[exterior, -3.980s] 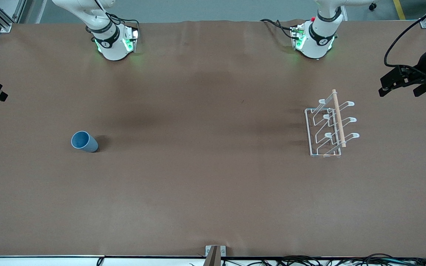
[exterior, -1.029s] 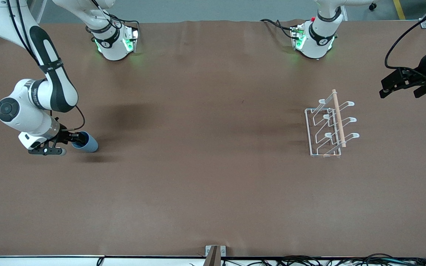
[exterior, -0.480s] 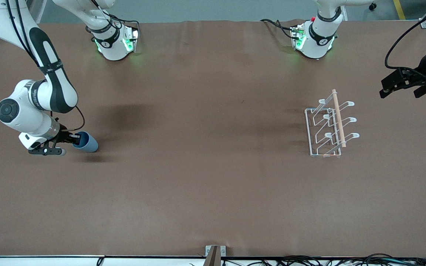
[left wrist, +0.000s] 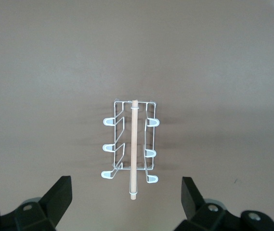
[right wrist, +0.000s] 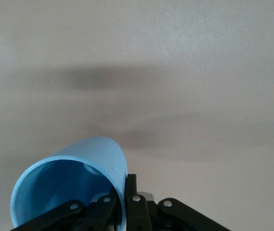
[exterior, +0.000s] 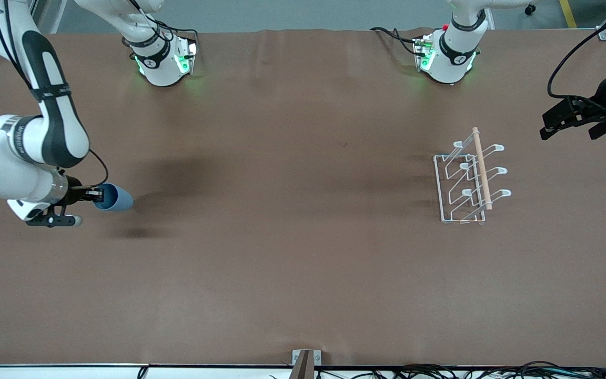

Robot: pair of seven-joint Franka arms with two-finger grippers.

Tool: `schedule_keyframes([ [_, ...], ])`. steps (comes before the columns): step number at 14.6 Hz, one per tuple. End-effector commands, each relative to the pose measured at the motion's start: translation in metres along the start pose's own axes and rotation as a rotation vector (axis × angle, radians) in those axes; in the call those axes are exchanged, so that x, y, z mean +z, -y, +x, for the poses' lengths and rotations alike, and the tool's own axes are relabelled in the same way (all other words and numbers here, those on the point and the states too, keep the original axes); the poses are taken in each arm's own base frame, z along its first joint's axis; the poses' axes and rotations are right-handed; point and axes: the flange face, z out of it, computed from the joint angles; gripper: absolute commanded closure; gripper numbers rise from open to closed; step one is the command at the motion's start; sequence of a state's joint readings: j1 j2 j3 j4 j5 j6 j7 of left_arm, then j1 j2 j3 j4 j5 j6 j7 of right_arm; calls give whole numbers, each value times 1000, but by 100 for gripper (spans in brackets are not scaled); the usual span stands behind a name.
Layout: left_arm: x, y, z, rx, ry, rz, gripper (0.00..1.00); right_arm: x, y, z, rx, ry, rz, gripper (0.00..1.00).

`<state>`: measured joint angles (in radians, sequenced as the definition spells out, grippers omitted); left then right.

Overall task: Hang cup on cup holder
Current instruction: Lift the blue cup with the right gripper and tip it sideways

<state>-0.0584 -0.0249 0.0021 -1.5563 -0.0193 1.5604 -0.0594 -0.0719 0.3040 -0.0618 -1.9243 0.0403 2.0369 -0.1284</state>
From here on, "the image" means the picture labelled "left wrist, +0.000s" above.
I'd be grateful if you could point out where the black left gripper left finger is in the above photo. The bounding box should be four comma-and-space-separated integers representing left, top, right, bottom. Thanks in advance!
0, 175, 74, 231

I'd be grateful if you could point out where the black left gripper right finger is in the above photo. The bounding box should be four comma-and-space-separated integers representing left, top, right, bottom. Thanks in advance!
175, 176, 274, 231

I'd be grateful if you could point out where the white wire cup holder rack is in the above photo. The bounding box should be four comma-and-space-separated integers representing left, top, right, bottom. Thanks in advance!
100, 97, 160, 200

